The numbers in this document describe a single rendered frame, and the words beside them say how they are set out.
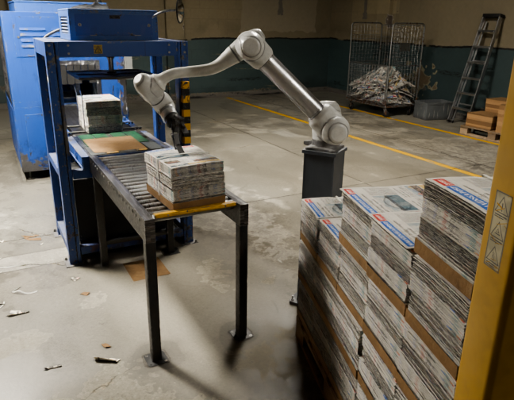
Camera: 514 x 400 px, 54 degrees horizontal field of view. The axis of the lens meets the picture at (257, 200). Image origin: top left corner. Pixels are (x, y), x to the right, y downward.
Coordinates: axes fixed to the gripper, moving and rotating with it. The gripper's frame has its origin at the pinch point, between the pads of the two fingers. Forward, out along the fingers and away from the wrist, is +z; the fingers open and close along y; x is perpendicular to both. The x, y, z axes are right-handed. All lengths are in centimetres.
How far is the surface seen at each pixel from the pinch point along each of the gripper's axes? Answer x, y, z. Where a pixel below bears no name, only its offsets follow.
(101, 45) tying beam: 13, 14, -121
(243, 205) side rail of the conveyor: -23.8, 18.0, 32.9
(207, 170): -5.7, 1.9, 20.0
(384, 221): -25, -53, 111
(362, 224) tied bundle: -29, -39, 100
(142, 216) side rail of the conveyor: 27.6, 19.9, 27.2
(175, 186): 11.5, 6.0, 23.8
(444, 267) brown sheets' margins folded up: -12, -72, 142
